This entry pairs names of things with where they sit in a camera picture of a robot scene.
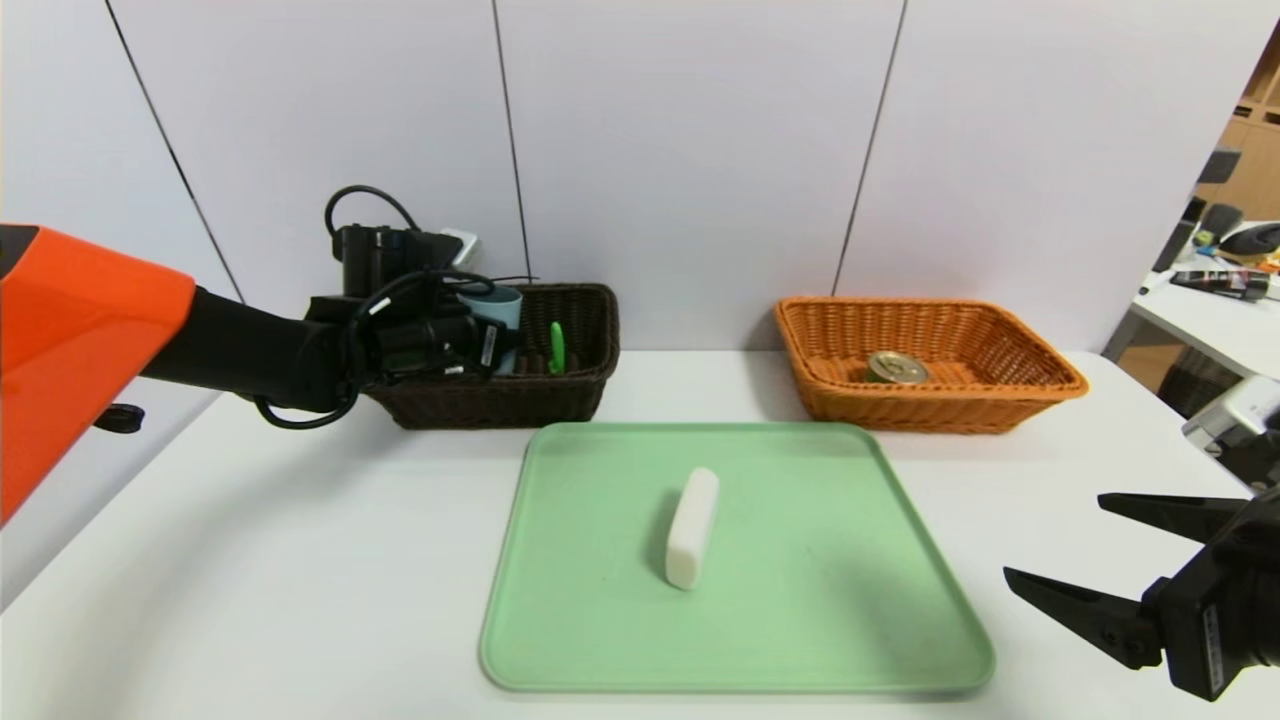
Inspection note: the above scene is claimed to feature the light green plastic tray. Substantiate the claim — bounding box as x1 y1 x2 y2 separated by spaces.
480 423 995 693

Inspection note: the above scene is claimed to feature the black upright stand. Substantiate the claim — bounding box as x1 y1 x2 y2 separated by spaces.
1150 198 1206 273

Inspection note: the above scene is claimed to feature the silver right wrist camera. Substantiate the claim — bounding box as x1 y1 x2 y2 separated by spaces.
1183 376 1280 461

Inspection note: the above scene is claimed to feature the gold lid food can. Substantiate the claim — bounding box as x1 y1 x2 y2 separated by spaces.
862 350 930 386

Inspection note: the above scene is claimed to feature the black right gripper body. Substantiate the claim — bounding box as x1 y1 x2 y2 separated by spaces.
1139 493 1280 703

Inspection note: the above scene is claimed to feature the dark woven bin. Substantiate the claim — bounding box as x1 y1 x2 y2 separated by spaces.
1157 350 1280 498

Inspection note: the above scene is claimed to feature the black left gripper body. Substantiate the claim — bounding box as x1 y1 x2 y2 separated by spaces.
428 313 508 376

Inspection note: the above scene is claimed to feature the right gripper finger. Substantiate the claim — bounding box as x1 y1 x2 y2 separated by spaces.
1002 565 1165 671
1097 492 1252 545

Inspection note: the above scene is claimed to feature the blue plastic cup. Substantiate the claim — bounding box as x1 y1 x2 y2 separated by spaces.
458 285 524 377

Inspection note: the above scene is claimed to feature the orange wicker basket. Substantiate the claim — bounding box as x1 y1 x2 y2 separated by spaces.
772 297 1091 436

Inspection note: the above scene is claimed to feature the black left camera cable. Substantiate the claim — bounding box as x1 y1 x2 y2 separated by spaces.
325 185 423 239

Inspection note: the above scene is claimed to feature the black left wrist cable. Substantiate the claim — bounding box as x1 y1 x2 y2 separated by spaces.
253 270 497 431

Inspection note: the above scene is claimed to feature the black tray with tools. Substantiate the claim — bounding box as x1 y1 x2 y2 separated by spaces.
1170 268 1273 302

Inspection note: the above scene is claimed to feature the dark brown wicker basket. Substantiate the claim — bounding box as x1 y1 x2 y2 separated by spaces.
360 284 621 432

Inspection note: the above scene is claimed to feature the wooden shelf unit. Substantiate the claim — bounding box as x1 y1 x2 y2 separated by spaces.
1185 10 1280 226

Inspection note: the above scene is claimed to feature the dark grey clutter pile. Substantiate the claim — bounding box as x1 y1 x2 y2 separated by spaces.
1200 205 1280 265

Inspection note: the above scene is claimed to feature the white side table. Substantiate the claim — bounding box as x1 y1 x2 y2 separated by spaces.
1100 225 1280 393

